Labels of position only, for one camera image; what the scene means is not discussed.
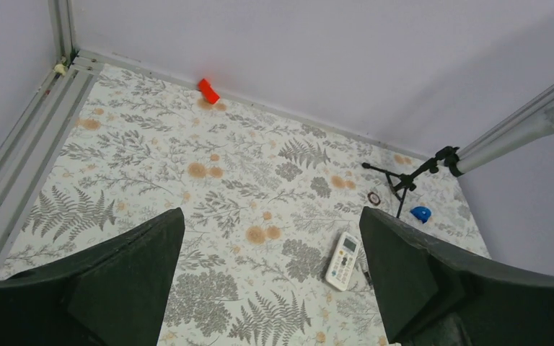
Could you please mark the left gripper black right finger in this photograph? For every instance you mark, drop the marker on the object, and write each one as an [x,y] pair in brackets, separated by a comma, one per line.
[431,292]

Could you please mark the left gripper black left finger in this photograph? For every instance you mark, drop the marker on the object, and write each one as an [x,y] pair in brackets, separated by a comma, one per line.
[113,293]

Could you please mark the white remote control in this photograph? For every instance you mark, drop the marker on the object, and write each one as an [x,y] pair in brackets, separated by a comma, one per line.
[343,261]

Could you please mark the blue plastic cap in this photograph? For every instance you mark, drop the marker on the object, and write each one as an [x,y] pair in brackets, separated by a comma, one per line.
[421,213]

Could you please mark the black microphone tripod stand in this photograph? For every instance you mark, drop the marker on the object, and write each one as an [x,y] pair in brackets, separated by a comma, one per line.
[400,184]

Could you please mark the floral patterned table mat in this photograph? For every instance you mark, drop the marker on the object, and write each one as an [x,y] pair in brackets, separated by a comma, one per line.
[264,197]

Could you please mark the grey microphone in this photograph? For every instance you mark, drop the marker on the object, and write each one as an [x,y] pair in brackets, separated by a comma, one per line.
[534,127]

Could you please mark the red plastic block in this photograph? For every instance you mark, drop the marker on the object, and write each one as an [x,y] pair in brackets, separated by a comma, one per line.
[207,91]

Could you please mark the aluminium frame rail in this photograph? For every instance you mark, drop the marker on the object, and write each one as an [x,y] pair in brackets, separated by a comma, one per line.
[31,147]

